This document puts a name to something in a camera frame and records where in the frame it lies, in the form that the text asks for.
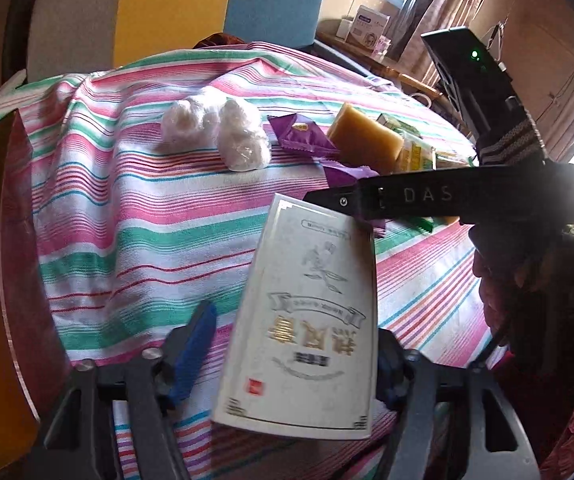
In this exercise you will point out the yellow sponge block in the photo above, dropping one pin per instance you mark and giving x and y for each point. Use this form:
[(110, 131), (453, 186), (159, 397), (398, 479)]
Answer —
[(361, 141)]

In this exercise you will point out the white plastic bag ball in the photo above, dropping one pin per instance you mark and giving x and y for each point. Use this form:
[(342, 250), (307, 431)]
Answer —
[(241, 140), (192, 122)]

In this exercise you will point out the small green carton box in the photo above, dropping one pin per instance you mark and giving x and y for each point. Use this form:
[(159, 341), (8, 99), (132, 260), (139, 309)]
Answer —
[(397, 125)]

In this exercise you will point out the white box on table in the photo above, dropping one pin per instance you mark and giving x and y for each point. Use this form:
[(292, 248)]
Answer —
[(367, 27)]

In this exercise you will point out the striped pink green bedsheet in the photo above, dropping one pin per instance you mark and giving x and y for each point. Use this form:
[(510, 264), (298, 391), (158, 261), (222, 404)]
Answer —
[(133, 232)]

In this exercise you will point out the person's right hand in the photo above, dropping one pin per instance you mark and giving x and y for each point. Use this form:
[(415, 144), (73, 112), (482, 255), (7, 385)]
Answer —
[(529, 298)]

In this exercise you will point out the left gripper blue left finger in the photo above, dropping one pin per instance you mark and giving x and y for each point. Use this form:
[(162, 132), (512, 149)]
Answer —
[(186, 348)]

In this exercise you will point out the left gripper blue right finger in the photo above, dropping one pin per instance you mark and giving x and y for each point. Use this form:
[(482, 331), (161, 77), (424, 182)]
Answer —
[(391, 382)]

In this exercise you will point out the wooden side table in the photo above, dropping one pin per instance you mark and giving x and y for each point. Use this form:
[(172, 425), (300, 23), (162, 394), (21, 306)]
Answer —
[(381, 67)]

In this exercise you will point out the white medicine box gold print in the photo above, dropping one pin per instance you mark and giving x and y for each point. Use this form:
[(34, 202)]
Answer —
[(301, 361)]

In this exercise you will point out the gold red storage box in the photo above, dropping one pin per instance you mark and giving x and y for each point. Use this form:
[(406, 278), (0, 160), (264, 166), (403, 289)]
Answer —
[(33, 363)]

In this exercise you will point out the pink patterned curtain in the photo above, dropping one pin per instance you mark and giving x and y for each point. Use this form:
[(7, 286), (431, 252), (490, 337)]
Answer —
[(417, 17)]

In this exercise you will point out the green cracker packet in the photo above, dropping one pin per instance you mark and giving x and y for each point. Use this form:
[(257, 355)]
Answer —
[(415, 155)]

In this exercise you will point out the purple snack packet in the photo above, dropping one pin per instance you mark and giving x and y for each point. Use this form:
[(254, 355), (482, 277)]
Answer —
[(340, 176), (299, 134)]

